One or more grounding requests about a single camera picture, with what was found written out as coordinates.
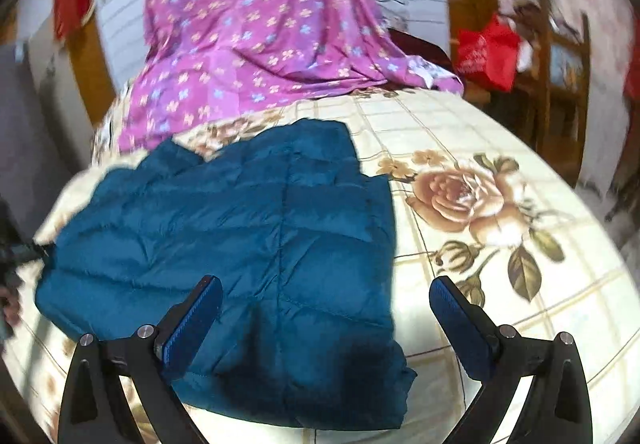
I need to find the wooden chair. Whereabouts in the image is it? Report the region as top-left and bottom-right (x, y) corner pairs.
(514, 0), (594, 177)

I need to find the red shopping bag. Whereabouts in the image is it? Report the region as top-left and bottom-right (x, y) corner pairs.
(456, 14), (524, 93)

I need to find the cream rose-print bedsheet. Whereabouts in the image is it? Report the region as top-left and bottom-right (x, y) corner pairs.
(0, 82), (637, 444)

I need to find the purple floral sheet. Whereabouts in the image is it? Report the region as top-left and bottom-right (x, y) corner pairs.
(117, 0), (464, 155)

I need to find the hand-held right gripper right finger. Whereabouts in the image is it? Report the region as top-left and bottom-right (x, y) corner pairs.
(428, 275), (593, 444)

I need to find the orange wooden panel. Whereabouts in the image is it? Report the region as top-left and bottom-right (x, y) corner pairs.
(66, 16), (119, 127)

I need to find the dark maroon cushion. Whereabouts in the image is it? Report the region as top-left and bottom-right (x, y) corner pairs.
(387, 26), (454, 75)

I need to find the teal puffer jacket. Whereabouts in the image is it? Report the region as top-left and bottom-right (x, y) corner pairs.
(34, 118), (419, 430)

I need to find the red hanging cloth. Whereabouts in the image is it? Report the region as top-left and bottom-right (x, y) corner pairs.
(622, 71), (640, 117)

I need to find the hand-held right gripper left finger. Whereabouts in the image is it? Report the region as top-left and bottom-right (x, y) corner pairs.
(59, 275), (224, 444)

